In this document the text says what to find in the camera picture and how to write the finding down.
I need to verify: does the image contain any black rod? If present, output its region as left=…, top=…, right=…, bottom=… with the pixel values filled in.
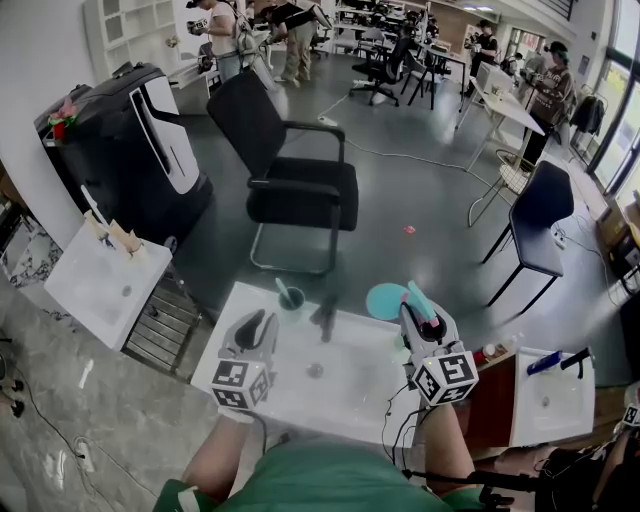
left=401, top=467, right=540, bottom=507

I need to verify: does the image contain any dark teal cup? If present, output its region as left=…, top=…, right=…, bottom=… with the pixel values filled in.
left=277, top=286, right=307, bottom=313

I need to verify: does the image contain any white folding table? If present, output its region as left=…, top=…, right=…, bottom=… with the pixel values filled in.
left=454, top=76, right=547, bottom=175

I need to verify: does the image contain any teal pink spray bottle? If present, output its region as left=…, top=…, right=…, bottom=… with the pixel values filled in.
left=399, top=280, right=442, bottom=331

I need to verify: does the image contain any pink flower in red pot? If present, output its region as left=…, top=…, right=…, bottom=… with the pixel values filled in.
left=46, top=96, right=80, bottom=142

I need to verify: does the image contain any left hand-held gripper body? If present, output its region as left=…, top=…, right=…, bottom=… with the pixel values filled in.
left=209, top=343, right=279, bottom=412

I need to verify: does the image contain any white toothbrush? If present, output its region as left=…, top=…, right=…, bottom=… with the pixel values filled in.
left=80, top=184, right=110, bottom=227

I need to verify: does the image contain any cardboard box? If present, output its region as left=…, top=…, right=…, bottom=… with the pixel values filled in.
left=596, top=192, right=640, bottom=282

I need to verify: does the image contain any white low table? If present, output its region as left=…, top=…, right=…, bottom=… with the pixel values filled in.
left=166, top=61, right=223, bottom=115

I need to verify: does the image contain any white floor cable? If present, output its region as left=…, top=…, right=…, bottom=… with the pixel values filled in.
left=316, top=89, right=502, bottom=192

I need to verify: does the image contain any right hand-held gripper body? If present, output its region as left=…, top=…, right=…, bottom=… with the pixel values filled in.
left=405, top=317, right=480, bottom=408

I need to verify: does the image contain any black and white machine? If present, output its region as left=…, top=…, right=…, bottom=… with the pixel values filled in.
left=33, top=61, right=216, bottom=247

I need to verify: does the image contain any black faucet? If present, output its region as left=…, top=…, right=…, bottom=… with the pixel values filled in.
left=308, top=293, right=342, bottom=345
left=560, top=346, right=594, bottom=381

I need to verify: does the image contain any clothes rack with jackets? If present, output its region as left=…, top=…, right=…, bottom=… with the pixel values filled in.
left=569, top=83, right=610, bottom=150

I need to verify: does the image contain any brown wooden cabinet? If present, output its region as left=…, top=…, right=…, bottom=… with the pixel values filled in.
left=462, top=349, right=519, bottom=459

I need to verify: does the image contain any dark chair with thin legs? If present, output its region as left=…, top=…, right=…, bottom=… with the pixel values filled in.
left=481, top=159, right=576, bottom=309

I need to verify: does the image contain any white box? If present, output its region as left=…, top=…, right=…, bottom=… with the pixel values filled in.
left=474, top=61, right=517, bottom=97

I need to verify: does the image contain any white shelf unit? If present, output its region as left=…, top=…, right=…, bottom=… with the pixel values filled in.
left=81, top=0, right=190, bottom=67

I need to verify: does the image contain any black swivel office chair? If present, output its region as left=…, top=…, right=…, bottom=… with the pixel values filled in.
left=347, top=33, right=420, bottom=108

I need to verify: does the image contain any white sink basin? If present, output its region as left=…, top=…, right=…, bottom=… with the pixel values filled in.
left=189, top=280, right=427, bottom=450
left=43, top=218, right=174, bottom=352
left=508, top=345, right=598, bottom=450

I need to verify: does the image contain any person's right forearm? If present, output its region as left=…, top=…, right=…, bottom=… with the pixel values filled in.
left=418, top=401, right=477, bottom=497

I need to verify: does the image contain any blue bottle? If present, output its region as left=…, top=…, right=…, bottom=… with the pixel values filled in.
left=525, top=350, right=565, bottom=377

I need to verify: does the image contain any teal round plate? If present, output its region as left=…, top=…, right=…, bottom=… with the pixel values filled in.
left=365, top=282, right=409, bottom=322

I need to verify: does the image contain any metal rack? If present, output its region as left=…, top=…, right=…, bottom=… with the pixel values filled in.
left=121, top=277, right=205, bottom=377

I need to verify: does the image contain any gold wire basket stand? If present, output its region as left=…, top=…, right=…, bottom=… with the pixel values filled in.
left=466, top=148, right=540, bottom=230

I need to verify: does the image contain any person's green shirt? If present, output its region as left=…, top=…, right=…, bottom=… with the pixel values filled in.
left=151, top=438, right=484, bottom=512

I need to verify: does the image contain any person's left forearm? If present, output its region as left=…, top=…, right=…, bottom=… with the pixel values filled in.
left=180, top=404, right=257, bottom=504

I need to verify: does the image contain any large window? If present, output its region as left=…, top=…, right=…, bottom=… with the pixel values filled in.
left=586, top=0, right=640, bottom=197

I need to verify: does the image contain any black floor cable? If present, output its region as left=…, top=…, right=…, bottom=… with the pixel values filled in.
left=0, top=367, right=159, bottom=504

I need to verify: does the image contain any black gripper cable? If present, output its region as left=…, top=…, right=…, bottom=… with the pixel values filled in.
left=380, top=383, right=427, bottom=472

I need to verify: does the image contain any black table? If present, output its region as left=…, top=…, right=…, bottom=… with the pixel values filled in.
left=406, top=41, right=470, bottom=112

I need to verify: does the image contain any black cantilever office chair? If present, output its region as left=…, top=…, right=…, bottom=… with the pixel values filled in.
left=205, top=68, right=361, bottom=277

